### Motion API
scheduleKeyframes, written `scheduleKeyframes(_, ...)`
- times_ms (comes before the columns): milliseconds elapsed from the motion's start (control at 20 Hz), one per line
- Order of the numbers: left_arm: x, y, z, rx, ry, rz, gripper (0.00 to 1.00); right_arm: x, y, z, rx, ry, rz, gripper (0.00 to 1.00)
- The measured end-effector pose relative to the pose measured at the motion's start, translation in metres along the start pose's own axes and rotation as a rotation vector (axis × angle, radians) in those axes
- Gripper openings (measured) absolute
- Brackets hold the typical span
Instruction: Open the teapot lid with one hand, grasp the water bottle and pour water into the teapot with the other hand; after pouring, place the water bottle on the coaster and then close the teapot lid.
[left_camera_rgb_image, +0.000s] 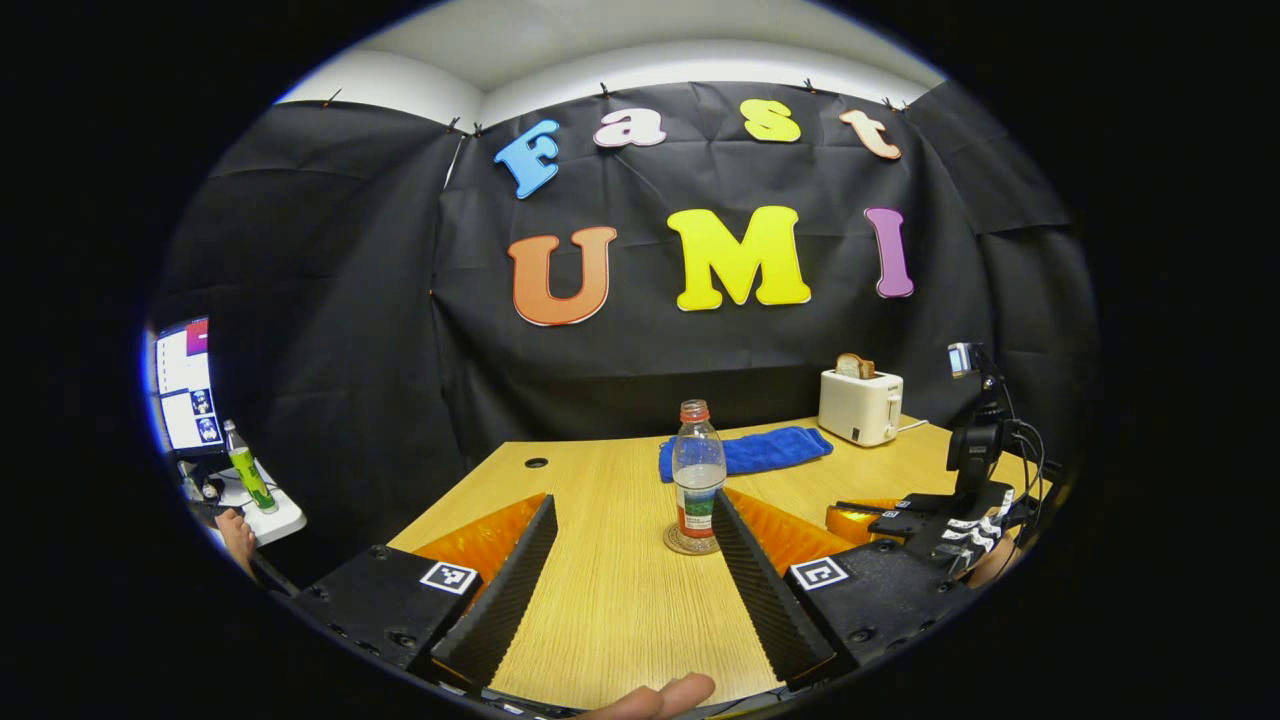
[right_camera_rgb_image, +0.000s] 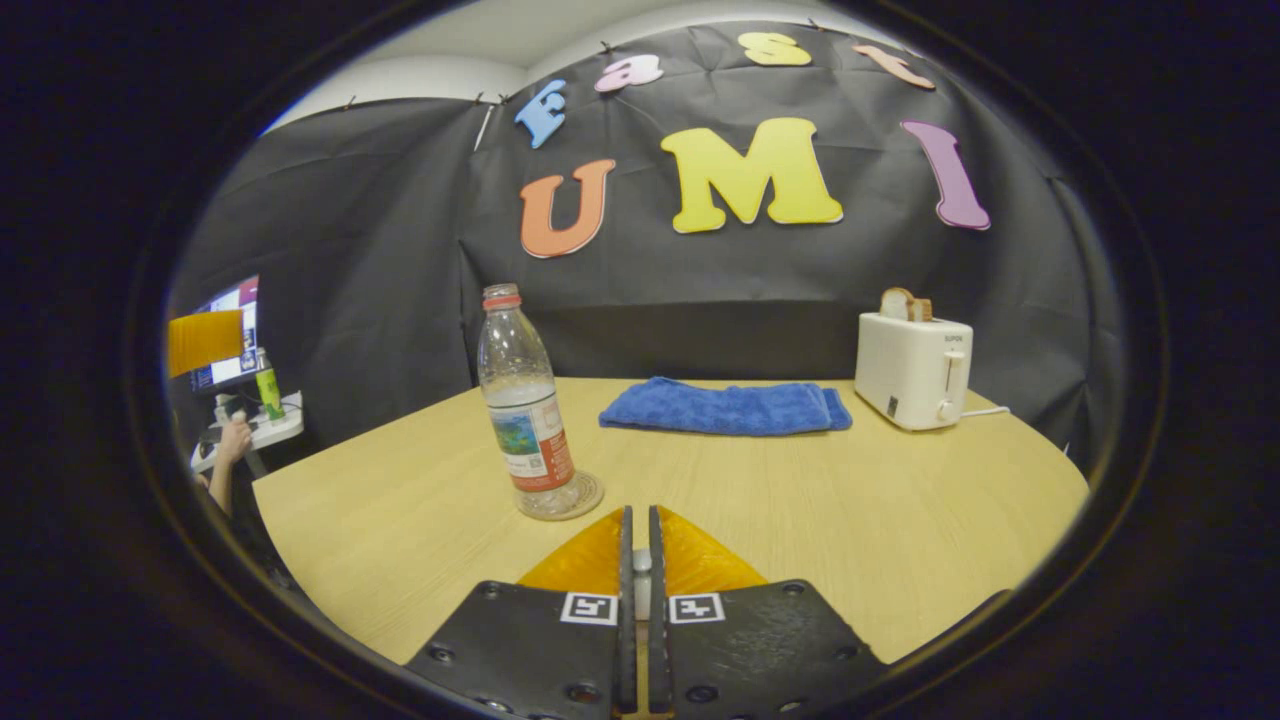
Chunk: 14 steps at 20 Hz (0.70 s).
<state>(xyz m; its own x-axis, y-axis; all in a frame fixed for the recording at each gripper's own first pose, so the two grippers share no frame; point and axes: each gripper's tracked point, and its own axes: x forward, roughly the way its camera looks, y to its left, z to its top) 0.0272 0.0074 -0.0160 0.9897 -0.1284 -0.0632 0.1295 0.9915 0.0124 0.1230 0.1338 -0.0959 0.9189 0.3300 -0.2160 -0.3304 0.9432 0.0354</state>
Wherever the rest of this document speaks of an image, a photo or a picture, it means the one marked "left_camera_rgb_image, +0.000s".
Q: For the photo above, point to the blue towel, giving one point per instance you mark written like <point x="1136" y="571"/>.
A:
<point x="770" y="450"/>

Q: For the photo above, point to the black backdrop cloth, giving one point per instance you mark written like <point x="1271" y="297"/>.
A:
<point x="400" y="330"/>

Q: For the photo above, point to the white toaster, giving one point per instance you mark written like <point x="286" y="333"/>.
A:
<point x="858" y="408"/>

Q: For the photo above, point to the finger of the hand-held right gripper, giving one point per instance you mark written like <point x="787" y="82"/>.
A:
<point x="858" y="522"/>

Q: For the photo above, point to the green drink bottle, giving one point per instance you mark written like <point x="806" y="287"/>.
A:
<point x="248" y="470"/>

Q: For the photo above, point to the computer monitor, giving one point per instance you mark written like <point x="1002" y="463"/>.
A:
<point x="185" y="385"/>

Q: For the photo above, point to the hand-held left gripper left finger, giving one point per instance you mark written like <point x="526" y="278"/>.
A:
<point x="500" y="600"/>

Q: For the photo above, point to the white side table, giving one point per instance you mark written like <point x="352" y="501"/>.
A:
<point x="275" y="522"/>

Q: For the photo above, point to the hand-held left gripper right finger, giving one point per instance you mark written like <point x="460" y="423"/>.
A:
<point x="765" y="600"/>

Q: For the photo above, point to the round brown coaster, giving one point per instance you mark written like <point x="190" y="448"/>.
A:
<point x="670" y="541"/>

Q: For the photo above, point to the clear plastic water bottle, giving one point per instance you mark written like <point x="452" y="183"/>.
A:
<point x="698" y="470"/>

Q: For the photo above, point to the bread slice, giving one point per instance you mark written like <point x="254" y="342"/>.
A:
<point x="855" y="366"/>

